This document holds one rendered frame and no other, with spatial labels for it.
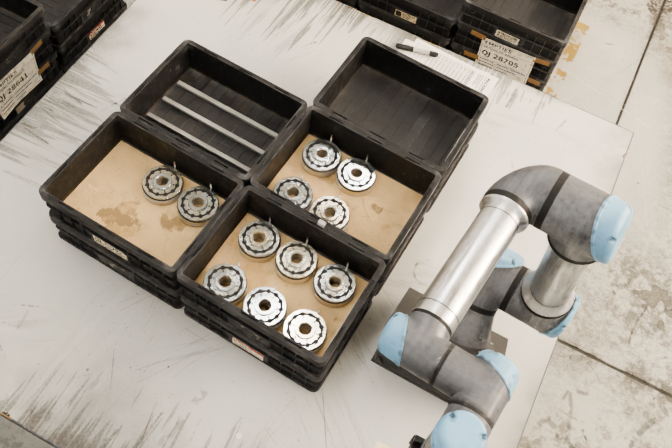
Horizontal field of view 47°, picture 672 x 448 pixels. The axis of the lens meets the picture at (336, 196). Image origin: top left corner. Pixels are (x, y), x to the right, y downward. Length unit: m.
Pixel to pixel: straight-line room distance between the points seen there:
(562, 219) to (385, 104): 0.93
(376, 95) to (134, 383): 1.02
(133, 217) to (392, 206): 0.66
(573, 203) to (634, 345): 1.67
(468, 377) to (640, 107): 2.57
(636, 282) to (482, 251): 1.87
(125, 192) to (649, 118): 2.38
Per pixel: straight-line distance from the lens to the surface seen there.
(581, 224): 1.41
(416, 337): 1.24
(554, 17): 3.12
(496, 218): 1.37
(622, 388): 2.96
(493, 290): 1.80
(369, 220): 1.99
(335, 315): 1.87
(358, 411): 1.93
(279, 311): 1.83
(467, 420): 1.18
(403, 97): 2.24
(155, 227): 1.97
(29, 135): 2.35
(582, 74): 3.67
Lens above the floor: 2.54
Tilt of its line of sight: 58 degrees down
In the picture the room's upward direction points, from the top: 11 degrees clockwise
